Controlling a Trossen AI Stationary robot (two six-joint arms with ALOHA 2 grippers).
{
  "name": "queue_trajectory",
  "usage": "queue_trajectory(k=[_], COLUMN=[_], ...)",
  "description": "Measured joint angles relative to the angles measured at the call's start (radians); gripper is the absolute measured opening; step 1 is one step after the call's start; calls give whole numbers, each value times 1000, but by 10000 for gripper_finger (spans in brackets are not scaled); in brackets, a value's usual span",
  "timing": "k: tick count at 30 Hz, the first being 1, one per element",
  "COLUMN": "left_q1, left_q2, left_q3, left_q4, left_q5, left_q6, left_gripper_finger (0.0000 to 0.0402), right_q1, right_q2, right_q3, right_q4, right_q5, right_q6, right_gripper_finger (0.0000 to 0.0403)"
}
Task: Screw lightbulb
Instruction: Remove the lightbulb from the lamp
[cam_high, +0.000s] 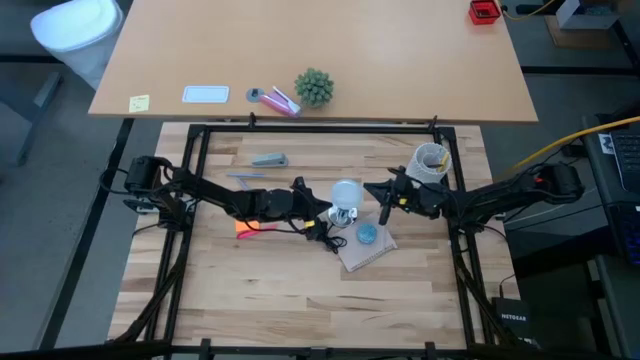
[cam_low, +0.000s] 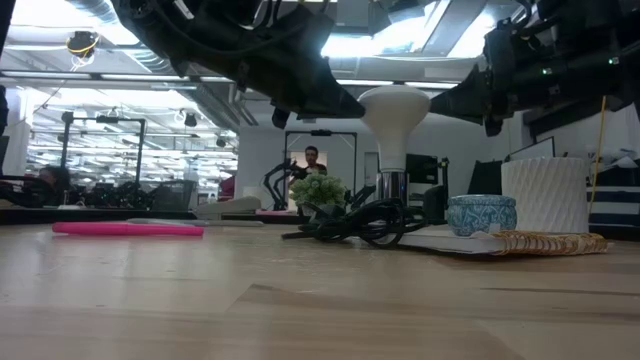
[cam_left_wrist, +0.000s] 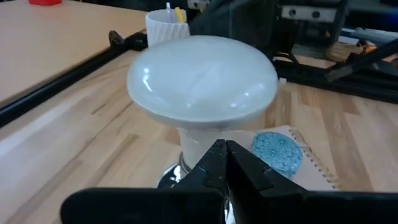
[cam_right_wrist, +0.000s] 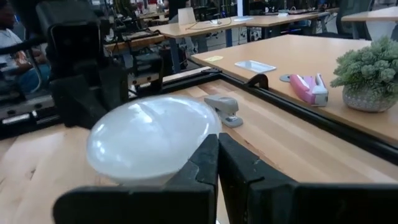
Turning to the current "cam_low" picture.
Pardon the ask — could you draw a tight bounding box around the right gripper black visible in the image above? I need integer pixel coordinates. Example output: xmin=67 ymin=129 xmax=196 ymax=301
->
xmin=429 ymin=19 xmax=531 ymax=137

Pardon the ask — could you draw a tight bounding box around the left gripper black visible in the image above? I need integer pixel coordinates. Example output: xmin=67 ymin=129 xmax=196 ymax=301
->
xmin=239 ymin=17 xmax=366 ymax=130

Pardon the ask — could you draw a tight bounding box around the white flood lightbulb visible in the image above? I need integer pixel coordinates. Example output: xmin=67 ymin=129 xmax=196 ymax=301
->
xmin=357 ymin=84 xmax=432 ymax=174

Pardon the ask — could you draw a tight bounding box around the black lamp power cord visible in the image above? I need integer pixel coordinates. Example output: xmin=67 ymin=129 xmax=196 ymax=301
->
xmin=280 ymin=197 xmax=429 ymax=250

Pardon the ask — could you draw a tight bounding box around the person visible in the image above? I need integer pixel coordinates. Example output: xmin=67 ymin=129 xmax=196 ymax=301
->
xmin=299 ymin=144 xmax=329 ymax=176
xmin=38 ymin=164 xmax=72 ymax=201

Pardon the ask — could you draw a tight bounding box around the computer monitor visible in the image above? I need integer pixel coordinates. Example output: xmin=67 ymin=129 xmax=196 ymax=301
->
xmin=503 ymin=135 xmax=556 ymax=164

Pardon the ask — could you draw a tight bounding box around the small green potted plant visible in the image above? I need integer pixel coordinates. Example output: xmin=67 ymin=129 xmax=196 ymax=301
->
xmin=288 ymin=172 xmax=349 ymax=217

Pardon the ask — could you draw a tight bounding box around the white textured cup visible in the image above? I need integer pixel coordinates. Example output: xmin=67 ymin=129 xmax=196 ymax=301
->
xmin=500 ymin=156 xmax=590 ymax=235

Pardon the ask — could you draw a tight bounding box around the light grey stapler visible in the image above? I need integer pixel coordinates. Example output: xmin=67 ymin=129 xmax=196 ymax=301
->
xmin=193 ymin=195 xmax=264 ymax=220

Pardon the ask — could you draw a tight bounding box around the beige spiral notebook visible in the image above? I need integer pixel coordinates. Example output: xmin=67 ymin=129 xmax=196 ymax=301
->
xmin=394 ymin=224 xmax=610 ymax=256

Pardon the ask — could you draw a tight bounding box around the navy white striped box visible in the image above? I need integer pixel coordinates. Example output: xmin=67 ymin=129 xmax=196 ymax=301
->
xmin=587 ymin=172 xmax=640 ymax=227

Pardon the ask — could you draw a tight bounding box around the pink pen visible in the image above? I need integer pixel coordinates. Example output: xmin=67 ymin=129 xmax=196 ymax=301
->
xmin=51 ymin=221 xmax=205 ymax=238

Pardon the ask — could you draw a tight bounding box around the black ceiling-mounted device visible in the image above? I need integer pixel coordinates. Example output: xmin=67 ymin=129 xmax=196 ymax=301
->
xmin=65 ymin=29 xmax=101 ymax=69

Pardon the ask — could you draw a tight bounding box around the black wire mesh basket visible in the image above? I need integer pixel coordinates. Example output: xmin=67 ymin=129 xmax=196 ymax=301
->
xmin=149 ymin=178 xmax=199 ymax=212

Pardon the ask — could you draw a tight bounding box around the black gantry frame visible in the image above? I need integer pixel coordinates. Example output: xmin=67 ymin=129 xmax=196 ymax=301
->
xmin=59 ymin=110 xmax=149 ymax=209

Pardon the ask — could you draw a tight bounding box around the black aluminium table frame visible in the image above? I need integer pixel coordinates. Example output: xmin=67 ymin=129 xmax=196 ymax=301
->
xmin=0 ymin=207 xmax=640 ymax=241

